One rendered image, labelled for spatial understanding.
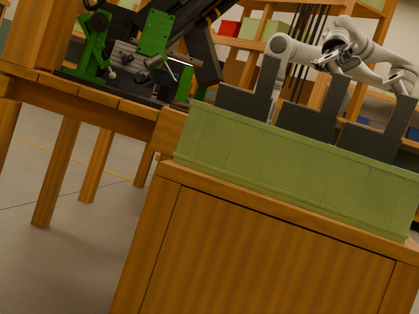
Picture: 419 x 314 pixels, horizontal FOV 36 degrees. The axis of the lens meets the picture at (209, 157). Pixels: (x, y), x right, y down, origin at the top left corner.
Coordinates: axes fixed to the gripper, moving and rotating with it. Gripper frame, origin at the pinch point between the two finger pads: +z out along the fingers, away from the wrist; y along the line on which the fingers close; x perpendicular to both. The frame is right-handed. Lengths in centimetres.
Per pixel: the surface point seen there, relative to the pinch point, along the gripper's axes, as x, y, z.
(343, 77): 2.9, 1.9, 5.5
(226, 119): -3.0, -26.8, 16.7
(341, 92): 6.3, -0.1, 5.5
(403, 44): 280, -67, -974
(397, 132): 21.6, 8.0, 7.0
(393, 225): 36.2, 0.3, 25.4
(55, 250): 49, -184, -81
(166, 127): 2, -64, -25
